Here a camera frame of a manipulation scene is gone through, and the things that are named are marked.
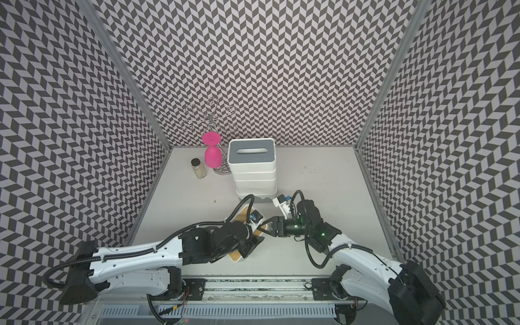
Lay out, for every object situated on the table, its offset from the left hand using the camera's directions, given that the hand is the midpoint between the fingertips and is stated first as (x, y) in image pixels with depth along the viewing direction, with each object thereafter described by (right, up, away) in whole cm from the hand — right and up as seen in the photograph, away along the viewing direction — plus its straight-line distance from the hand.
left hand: (257, 236), depth 72 cm
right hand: (+2, +1, 0) cm, 2 cm away
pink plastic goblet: (-20, +30, +16) cm, 40 cm away
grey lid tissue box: (-2, +29, +1) cm, 29 cm away
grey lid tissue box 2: (-2, +17, +13) cm, 21 cm away
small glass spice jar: (-31, +24, +28) cm, 48 cm away
